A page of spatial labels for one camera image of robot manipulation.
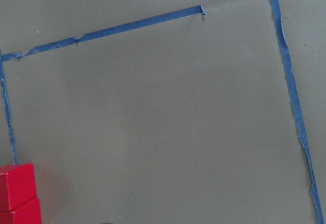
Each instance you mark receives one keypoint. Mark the red block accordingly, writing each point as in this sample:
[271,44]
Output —
[17,185]
[28,213]

